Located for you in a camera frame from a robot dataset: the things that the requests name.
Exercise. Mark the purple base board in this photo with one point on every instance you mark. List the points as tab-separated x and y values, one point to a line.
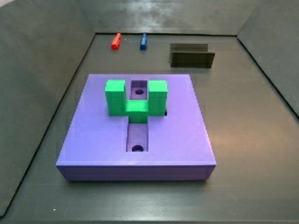
100	151

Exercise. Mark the green U-shaped block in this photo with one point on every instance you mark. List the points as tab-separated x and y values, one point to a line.
145	101

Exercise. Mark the blue peg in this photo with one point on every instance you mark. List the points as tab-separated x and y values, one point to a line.
142	42

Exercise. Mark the red peg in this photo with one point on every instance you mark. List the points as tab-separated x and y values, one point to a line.
114	43

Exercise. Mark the black angled bracket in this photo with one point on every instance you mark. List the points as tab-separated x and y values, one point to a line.
191	55

